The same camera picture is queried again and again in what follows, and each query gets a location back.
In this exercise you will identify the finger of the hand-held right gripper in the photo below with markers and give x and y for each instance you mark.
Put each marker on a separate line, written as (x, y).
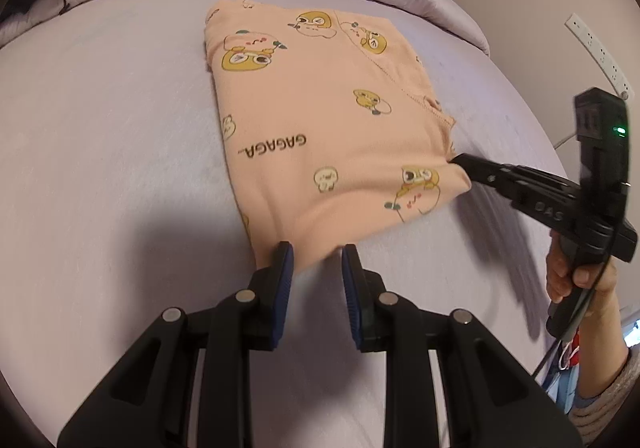
(525, 188)

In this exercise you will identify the person's right hand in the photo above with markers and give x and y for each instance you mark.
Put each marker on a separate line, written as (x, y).
(556, 278)

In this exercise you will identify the lavender bed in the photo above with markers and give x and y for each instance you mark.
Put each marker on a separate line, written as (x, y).
(125, 153)

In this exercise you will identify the white power strip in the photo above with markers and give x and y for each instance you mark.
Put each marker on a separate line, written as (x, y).
(595, 45)

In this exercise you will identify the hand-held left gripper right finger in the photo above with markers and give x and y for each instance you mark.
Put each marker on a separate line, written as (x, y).
(350, 293)

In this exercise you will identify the pink cartoon print shirt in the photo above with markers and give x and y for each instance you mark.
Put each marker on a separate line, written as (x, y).
(310, 108)

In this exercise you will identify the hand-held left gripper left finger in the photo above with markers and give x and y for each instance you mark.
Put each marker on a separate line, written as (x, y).
(285, 288)

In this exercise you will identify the person's right forearm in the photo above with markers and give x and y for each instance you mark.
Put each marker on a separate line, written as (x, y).
(605, 353)

